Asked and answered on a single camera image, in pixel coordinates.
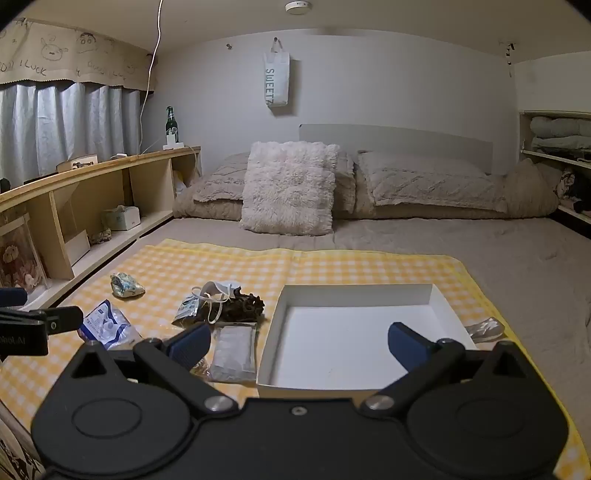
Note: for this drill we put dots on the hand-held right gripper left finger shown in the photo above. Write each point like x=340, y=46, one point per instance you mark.
x=189, y=345

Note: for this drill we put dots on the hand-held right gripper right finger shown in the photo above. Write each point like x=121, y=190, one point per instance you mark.
x=408, y=346

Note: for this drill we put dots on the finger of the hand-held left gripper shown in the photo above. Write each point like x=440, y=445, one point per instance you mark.
x=11, y=297
x=64, y=319

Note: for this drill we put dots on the small clear plastic packet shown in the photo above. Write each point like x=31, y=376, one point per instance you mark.
x=189, y=310

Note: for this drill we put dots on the grey packet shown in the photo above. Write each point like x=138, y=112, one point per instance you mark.
x=233, y=350

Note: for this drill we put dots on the blue white wet wipes pack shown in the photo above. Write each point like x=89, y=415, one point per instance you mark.
x=108, y=325

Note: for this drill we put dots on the white face mask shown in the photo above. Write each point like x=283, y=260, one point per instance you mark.
x=221, y=288

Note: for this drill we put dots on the white cardboard box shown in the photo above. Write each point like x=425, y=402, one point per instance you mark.
x=341, y=332

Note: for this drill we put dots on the bag of pastel beads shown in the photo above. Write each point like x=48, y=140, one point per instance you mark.
x=125, y=285

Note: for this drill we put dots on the framed bear picture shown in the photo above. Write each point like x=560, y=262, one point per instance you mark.
x=18, y=263

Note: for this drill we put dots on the white flat board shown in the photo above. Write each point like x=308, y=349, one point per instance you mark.
x=77, y=249

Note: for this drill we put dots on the silver foil wrapper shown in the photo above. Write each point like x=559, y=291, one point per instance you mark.
x=485, y=328

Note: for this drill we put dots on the yellow checked cloth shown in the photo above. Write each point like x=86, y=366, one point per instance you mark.
x=231, y=267

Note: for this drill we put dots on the tissue box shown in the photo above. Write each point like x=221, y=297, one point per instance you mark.
x=122, y=219

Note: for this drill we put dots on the person's printed clothing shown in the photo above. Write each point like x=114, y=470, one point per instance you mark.
x=16, y=461

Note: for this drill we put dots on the small tan box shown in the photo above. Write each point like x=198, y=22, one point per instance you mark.
x=76, y=162

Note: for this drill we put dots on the wooden shelf unit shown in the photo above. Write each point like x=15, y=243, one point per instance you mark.
x=152, y=184

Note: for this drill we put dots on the beige quilted pillow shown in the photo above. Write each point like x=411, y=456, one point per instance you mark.
x=425, y=182
x=221, y=180

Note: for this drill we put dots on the pale plastic bag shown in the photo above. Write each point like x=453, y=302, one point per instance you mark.
x=178, y=181

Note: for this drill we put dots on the grey curtain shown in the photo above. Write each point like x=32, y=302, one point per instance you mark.
x=69, y=129

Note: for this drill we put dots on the cream fluffy pillow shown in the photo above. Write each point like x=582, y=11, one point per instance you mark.
x=286, y=189

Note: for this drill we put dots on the grey headboard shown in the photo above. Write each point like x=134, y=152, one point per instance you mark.
x=392, y=138

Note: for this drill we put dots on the green glass bottle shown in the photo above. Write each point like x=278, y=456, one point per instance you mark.
x=171, y=121

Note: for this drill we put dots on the black and white clothes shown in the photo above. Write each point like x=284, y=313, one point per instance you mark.
x=575, y=189

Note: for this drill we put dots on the beige valance with drawings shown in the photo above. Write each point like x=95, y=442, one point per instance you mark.
x=55, y=50

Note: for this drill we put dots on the folded grey blanket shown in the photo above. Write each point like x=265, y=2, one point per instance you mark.
x=558, y=125
x=561, y=144

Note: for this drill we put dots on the white tote bag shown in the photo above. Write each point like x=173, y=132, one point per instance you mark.
x=276, y=83

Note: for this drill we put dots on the white smoke detector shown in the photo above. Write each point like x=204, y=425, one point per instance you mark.
x=298, y=7

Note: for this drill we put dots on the white wall shelf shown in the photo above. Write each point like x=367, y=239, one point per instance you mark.
x=554, y=157

